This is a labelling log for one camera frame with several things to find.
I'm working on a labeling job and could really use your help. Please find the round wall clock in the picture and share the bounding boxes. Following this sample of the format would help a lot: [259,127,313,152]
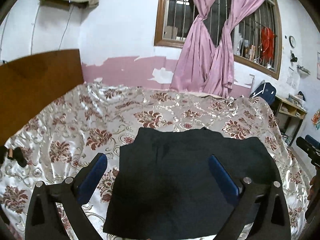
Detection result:
[289,35,296,48]

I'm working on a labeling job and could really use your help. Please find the pink left curtain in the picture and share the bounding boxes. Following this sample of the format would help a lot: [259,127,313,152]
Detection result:
[170,0,222,95]

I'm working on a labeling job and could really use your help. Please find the pink curtain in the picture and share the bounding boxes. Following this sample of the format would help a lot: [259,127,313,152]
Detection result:
[203,0,265,96]
[170,0,222,95]

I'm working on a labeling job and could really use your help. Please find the floral satin bedspread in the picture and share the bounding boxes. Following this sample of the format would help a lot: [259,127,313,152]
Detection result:
[1,83,310,239]

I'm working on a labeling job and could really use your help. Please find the small dark items on bed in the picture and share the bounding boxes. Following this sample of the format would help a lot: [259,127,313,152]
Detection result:
[0,145,27,167]

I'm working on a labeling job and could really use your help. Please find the wooden headboard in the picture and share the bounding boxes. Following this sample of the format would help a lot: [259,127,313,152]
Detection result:
[0,49,84,145]

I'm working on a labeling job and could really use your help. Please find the black jacket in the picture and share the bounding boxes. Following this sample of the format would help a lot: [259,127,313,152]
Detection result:
[103,128,280,239]

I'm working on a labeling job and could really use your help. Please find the wall posters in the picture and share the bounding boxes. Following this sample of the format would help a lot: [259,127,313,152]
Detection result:
[311,52,320,130]

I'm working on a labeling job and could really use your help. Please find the navy blue backpack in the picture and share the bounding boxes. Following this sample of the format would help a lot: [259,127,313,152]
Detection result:
[250,82,277,105]

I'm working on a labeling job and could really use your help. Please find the person right hand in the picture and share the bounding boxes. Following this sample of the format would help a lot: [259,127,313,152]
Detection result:
[308,176,318,201]

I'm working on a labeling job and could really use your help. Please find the wooden desk shelf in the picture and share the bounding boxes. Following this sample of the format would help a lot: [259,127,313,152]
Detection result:
[272,96,307,146]

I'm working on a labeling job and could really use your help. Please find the wooden framed barred window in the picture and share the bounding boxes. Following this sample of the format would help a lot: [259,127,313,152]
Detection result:
[154,0,282,79]

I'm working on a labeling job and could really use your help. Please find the red hanging garment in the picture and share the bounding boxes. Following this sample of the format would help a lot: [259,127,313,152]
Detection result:
[260,27,276,63]

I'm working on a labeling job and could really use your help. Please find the pink right curtain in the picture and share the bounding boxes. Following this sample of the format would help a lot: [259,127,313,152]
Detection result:
[203,0,265,96]

